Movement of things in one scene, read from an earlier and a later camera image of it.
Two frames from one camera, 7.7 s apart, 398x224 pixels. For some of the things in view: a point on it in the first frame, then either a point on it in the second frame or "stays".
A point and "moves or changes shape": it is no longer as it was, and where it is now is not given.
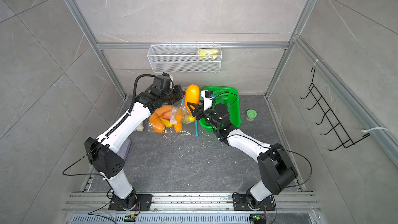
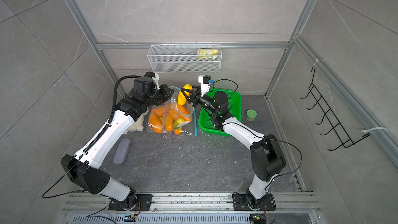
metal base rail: (195, 208) stays
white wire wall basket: (183, 58) stays
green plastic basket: (228, 96) stays
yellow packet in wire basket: (204, 53) stays
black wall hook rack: (345, 139) stays
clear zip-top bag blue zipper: (173, 120) moves or changes shape
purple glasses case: (124, 150) stays
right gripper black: (200, 112) → (196, 100)
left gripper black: (179, 96) → (165, 96)
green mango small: (188, 118) → (177, 122)
